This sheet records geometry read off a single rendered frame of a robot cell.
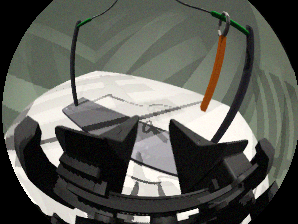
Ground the orange handle with grey loop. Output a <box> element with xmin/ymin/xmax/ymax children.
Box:
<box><xmin>201</xmin><ymin>12</ymin><xmax>230</xmax><ymax>112</ymax></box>

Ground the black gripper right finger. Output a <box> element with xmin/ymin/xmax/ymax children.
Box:
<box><xmin>168</xmin><ymin>119</ymin><xmax>249</xmax><ymax>194</ymax></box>

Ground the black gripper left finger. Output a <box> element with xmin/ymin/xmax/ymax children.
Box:
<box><xmin>55</xmin><ymin>115</ymin><xmax>140</xmax><ymax>194</ymax></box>

